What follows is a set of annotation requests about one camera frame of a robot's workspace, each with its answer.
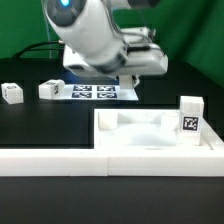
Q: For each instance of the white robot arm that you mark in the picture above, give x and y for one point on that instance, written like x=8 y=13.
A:
x=94 y=43

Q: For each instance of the white L-shaped obstacle fence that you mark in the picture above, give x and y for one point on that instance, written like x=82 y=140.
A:
x=105 y=161

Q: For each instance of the paper sheet with markers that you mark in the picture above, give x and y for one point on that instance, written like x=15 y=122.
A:
x=96 y=92

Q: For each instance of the white square table top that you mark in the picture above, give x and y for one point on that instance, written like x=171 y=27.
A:
x=144 y=128

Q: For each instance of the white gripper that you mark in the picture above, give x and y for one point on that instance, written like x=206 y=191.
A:
x=140 y=56

